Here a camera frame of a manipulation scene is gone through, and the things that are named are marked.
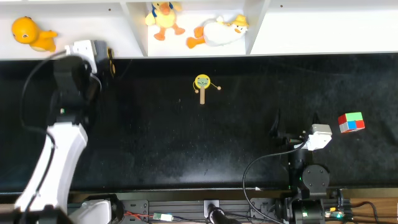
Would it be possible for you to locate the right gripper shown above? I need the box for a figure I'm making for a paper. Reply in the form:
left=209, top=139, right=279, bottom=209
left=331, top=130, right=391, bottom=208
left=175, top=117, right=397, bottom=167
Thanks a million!
left=269, top=108, right=322, bottom=145

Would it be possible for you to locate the yellow rattle drum toy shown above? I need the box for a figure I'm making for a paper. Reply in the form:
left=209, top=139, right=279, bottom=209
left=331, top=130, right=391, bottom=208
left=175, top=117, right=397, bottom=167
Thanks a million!
left=192, top=73, right=222, bottom=105

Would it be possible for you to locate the orange rubber toy figure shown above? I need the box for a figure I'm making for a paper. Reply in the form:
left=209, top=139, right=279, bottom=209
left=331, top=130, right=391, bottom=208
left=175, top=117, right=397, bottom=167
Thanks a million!
left=11, top=16, right=58, bottom=53

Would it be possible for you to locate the many-coloured puzzle cube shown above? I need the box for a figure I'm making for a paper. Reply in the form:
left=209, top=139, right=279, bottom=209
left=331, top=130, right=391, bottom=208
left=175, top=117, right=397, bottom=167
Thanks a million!
left=338, top=111, right=366, bottom=134

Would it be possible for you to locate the white shelf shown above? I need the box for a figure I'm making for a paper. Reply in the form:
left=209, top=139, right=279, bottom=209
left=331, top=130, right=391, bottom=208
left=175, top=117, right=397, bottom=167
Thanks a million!
left=0, top=0, right=398, bottom=60

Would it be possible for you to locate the white plush duck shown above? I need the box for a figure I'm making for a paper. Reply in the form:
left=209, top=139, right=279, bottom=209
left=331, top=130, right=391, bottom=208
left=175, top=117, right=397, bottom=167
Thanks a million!
left=185, top=14, right=249, bottom=50

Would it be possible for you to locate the yellow plush duck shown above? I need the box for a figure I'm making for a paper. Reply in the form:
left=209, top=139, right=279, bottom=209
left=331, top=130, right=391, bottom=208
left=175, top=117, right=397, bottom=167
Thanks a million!
left=144, top=1, right=186, bottom=42

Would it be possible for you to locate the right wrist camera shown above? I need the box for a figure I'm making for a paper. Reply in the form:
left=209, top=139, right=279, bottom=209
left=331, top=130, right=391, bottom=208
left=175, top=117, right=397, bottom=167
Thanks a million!
left=302, top=123, right=333, bottom=152

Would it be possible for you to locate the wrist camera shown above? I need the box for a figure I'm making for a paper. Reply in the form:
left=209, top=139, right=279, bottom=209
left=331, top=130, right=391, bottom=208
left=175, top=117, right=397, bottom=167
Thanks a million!
left=302, top=123, right=333, bottom=152
left=64, top=39, right=99, bottom=75

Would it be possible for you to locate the black cable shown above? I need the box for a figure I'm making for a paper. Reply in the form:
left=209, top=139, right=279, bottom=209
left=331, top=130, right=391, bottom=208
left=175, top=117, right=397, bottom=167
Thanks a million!
left=19, top=50, right=68, bottom=215
left=241, top=141, right=308, bottom=224

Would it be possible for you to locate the mounting rail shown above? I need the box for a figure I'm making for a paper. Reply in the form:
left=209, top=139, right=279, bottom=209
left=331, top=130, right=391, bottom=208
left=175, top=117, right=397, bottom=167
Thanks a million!
left=108, top=188, right=379, bottom=224

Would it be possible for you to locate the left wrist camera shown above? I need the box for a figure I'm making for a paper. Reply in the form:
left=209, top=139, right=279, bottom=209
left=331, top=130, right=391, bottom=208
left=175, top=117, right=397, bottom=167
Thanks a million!
left=64, top=39, right=99, bottom=75

